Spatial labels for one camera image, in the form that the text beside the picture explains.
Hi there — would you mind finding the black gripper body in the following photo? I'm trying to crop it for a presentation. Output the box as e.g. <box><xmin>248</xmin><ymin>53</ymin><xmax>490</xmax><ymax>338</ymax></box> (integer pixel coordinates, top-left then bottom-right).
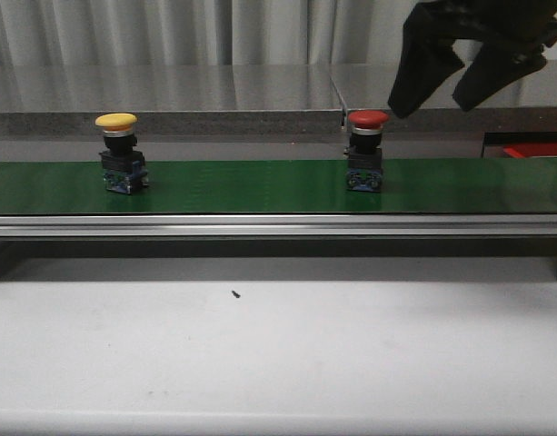
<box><xmin>403</xmin><ymin>1</ymin><xmax>557</xmax><ymax>48</ymax></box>

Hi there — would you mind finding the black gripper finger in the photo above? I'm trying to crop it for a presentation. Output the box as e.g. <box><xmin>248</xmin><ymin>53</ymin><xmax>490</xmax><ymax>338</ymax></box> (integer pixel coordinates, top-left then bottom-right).
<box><xmin>388</xmin><ymin>34</ymin><xmax>464</xmax><ymax>118</ymax></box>
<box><xmin>453</xmin><ymin>45</ymin><xmax>547</xmax><ymax>112</ymax></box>

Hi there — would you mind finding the right grey stone countertop slab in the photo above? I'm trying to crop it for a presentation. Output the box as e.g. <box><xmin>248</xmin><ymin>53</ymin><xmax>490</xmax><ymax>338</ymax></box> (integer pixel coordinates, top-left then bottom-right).
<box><xmin>331</xmin><ymin>60</ymin><xmax>557</xmax><ymax>134</ymax></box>

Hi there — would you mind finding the grey stone countertop slab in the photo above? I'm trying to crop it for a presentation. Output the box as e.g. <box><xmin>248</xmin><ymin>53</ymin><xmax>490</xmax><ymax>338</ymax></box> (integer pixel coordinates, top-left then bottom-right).
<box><xmin>331</xmin><ymin>60</ymin><xmax>557</xmax><ymax>134</ymax></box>
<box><xmin>0</xmin><ymin>65</ymin><xmax>343</xmax><ymax>136</ymax></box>

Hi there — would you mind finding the red plastic tray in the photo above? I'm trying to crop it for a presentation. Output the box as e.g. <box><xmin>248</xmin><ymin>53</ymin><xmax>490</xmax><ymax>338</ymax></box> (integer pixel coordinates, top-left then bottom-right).
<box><xmin>503</xmin><ymin>143</ymin><xmax>557</xmax><ymax>158</ymax></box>

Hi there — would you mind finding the green conveyor belt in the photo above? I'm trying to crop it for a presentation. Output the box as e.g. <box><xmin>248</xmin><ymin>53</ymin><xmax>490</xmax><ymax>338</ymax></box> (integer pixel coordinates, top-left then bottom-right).
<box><xmin>0</xmin><ymin>158</ymin><xmax>557</xmax><ymax>215</ymax></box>

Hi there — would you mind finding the left grey stone countertop slab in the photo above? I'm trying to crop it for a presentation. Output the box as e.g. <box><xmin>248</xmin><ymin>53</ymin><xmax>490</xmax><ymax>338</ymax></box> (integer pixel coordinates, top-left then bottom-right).
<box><xmin>0</xmin><ymin>65</ymin><xmax>343</xmax><ymax>136</ymax></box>

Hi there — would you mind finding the grey pleated curtain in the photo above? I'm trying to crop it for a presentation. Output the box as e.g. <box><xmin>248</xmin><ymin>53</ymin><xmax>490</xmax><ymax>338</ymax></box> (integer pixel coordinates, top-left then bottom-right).
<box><xmin>0</xmin><ymin>1</ymin><xmax>413</xmax><ymax>66</ymax></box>

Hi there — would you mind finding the aluminium conveyor frame rail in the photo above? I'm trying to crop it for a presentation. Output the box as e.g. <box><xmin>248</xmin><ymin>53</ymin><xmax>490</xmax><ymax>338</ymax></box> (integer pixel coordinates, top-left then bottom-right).
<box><xmin>0</xmin><ymin>213</ymin><xmax>557</xmax><ymax>238</ymax></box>

